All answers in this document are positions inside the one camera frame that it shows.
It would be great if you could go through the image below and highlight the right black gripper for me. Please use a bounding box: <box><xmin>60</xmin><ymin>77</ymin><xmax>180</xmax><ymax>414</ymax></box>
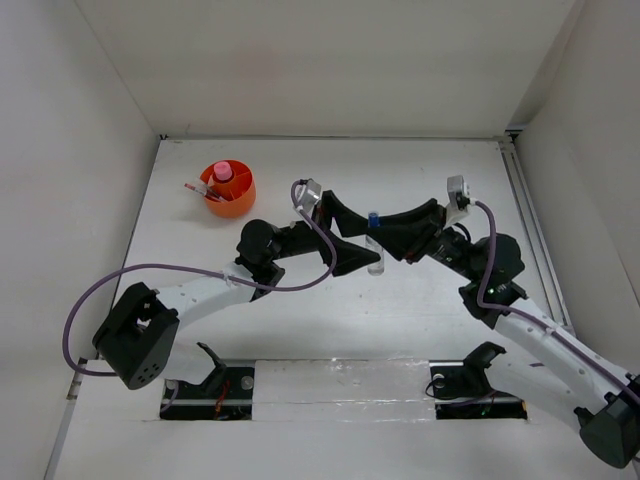
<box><xmin>365</xmin><ymin>197</ymin><xmax>482</xmax><ymax>282</ymax></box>

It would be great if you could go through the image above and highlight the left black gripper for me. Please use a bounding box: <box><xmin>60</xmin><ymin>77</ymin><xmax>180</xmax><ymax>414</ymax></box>
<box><xmin>267</xmin><ymin>192</ymin><xmax>379</xmax><ymax>275</ymax></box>

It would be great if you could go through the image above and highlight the clear spray bottle blue nozzle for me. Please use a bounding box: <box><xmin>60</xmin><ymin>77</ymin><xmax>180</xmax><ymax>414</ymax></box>
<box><xmin>365</xmin><ymin>212</ymin><xmax>386</xmax><ymax>277</ymax></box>

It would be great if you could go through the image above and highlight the pink capped small bottle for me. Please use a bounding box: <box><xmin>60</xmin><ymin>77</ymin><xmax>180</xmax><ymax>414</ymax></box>
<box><xmin>212</xmin><ymin>161</ymin><xmax>234</xmax><ymax>183</ymax></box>

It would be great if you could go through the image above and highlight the red pen refill with white end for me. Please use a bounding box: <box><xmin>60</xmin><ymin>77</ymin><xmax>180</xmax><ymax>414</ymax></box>
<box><xmin>184</xmin><ymin>183</ymin><xmax>206</xmax><ymax>197</ymax></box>

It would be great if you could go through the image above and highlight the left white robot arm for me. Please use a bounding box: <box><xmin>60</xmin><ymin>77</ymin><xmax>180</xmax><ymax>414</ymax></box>
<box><xmin>92</xmin><ymin>207</ymin><xmax>381</xmax><ymax>397</ymax></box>

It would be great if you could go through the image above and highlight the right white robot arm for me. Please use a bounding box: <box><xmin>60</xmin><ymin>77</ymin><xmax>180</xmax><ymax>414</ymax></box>
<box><xmin>368</xmin><ymin>199</ymin><xmax>639</xmax><ymax>469</ymax></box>

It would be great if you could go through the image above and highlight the orange round compartment organizer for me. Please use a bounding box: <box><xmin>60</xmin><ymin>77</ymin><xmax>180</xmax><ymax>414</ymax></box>
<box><xmin>199</xmin><ymin>159</ymin><xmax>256</xmax><ymax>219</ymax></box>

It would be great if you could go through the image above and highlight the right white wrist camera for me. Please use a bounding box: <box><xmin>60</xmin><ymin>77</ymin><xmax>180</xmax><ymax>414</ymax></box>
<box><xmin>445</xmin><ymin>175</ymin><xmax>472</xmax><ymax>227</ymax></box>

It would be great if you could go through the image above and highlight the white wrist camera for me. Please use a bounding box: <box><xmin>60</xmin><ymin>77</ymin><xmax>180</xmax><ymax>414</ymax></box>
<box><xmin>445</xmin><ymin>175</ymin><xmax>472</xmax><ymax>227</ymax></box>
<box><xmin>291</xmin><ymin>179</ymin><xmax>322</xmax><ymax>216</ymax></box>

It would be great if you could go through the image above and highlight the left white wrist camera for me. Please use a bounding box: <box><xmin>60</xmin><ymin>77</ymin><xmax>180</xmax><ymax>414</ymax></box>
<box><xmin>291</xmin><ymin>179</ymin><xmax>322</xmax><ymax>216</ymax></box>

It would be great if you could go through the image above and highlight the aluminium rail right edge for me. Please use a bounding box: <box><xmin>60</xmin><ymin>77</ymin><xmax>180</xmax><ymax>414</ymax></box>
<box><xmin>496</xmin><ymin>130</ymin><xmax>575</xmax><ymax>336</ymax></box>

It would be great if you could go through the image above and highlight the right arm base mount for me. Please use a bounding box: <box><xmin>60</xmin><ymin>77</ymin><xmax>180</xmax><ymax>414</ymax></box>
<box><xmin>425</xmin><ymin>364</ymin><xmax>528</xmax><ymax>421</ymax></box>

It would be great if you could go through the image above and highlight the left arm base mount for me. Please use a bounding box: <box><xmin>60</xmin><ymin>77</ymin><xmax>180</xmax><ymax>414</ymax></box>
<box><xmin>159</xmin><ymin>364</ymin><xmax>255</xmax><ymax>422</ymax></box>

